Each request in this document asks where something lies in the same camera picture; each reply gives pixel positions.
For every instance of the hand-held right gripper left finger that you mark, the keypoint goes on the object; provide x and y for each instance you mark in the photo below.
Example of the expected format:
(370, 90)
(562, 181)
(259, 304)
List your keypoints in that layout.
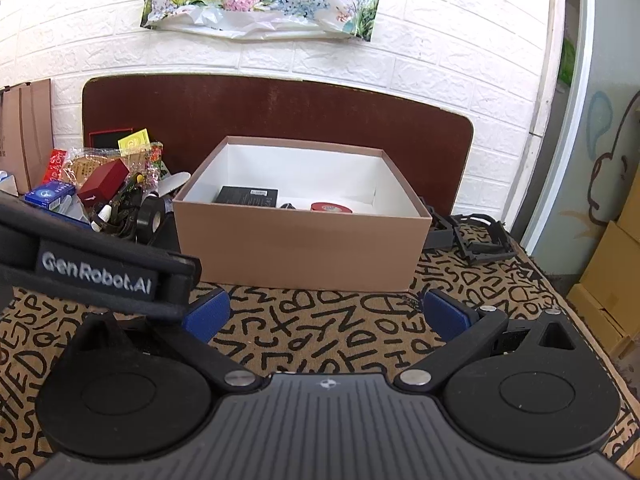
(207, 312)

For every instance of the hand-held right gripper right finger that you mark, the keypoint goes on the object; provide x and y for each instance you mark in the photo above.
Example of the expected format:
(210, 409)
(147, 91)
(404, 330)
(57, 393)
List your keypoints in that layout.
(447, 310)

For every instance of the brown cardboard box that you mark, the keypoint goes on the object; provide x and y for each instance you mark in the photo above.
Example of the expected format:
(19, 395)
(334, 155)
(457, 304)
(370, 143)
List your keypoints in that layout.
(300, 245)

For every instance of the white plug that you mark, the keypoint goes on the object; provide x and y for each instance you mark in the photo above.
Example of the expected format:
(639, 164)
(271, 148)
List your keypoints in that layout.
(104, 215)

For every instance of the black tape roll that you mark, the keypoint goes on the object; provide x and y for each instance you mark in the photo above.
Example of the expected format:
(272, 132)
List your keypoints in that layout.
(152, 217)

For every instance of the black plastic frames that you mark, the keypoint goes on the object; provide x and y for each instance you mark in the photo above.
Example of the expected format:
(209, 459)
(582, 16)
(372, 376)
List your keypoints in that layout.
(472, 237)

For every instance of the red gift box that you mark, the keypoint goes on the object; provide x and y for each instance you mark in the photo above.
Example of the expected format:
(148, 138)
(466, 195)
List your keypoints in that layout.
(102, 182)

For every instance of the blue small box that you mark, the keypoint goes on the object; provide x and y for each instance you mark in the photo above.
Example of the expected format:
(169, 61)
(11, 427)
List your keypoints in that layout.
(50, 194)

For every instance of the clear snack packet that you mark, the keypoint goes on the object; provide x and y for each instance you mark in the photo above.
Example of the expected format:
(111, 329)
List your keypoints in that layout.
(92, 162)

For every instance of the letter printed blanket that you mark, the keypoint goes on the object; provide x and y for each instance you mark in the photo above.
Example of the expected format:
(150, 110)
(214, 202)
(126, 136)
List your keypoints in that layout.
(320, 320)

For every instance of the red snack packet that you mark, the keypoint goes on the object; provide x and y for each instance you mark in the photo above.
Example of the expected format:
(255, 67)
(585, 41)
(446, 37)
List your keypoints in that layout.
(56, 165)

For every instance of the white plastic piece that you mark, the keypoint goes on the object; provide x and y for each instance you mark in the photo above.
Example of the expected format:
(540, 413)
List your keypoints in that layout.
(176, 181)

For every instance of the colourful candy packet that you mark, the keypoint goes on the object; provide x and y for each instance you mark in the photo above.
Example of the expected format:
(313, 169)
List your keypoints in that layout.
(155, 160)

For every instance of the black flat box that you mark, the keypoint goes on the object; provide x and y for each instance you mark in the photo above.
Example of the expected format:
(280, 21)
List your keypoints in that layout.
(247, 196)

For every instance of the white tissue pack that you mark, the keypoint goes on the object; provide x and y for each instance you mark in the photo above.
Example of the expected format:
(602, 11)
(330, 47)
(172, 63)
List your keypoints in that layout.
(7, 182)

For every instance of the red rimmed black case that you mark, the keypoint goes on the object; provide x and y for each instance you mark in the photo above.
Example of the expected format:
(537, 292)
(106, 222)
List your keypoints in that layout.
(107, 137)

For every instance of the yellow packet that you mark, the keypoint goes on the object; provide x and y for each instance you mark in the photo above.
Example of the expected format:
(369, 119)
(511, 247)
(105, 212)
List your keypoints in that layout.
(134, 141)

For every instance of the plain cardboard carton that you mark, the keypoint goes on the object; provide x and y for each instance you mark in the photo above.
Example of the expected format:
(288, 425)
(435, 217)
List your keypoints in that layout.
(615, 270)
(590, 310)

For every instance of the red tape roll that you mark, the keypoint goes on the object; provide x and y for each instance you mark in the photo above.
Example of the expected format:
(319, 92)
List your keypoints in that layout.
(331, 207)

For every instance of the brown paper bag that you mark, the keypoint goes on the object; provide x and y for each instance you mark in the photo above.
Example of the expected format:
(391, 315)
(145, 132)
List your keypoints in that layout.
(30, 130)

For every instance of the dark brown wooden board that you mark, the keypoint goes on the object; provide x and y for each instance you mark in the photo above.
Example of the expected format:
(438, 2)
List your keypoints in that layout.
(300, 110)

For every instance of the green plastic bag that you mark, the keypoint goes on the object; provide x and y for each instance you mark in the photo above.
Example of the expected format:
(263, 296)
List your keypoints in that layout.
(566, 62)

